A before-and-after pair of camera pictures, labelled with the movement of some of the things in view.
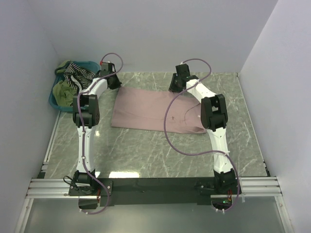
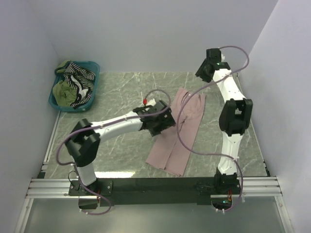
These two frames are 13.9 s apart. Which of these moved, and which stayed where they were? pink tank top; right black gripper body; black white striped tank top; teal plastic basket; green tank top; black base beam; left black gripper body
Moved: left black gripper body; pink tank top; right black gripper body
Stayed: green tank top; black base beam; black white striped tank top; teal plastic basket
